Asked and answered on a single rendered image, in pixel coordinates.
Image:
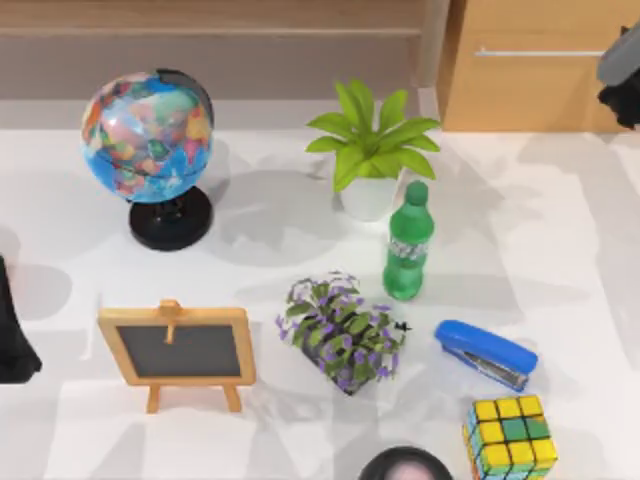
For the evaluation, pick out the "pale grey rounded box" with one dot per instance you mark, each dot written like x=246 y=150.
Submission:
x=622 y=60

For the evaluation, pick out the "wooden cupboard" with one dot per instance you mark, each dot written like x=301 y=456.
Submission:
x=525 y=95

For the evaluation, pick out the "green plant in white pot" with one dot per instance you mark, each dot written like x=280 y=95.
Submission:
x=370 y=145

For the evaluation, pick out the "green bottle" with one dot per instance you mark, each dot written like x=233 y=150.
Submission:
x=407 y=250

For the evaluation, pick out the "blue stapler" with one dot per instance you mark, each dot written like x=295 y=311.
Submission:
x=485 y=350

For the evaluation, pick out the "colourful puzzle cube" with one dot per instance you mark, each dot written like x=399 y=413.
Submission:
x=510 y=440

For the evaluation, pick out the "purple flower plant dark pot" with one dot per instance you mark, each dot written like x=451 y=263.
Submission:
x=345 y=330

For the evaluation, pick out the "wooden open shelf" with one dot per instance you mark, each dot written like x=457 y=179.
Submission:
x=210 y=50

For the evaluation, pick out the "black round cup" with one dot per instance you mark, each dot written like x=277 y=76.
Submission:
x=380 y=462

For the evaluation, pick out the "world globe on black stand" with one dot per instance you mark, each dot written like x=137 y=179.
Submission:
x=145 y=135

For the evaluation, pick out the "wooden framed blackboard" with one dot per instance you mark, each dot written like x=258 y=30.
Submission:
x=180 y=350

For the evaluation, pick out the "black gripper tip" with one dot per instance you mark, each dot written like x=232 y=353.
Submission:
x=12 y=340

